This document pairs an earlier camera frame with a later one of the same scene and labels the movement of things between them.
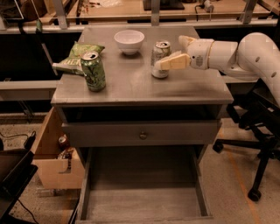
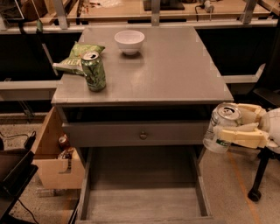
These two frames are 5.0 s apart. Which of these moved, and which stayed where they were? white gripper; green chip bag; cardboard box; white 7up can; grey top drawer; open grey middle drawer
Moved: white gripper; white 7up can
Stayed: open grey middle drawer; green chip bag; grey top drawer; cardboard box
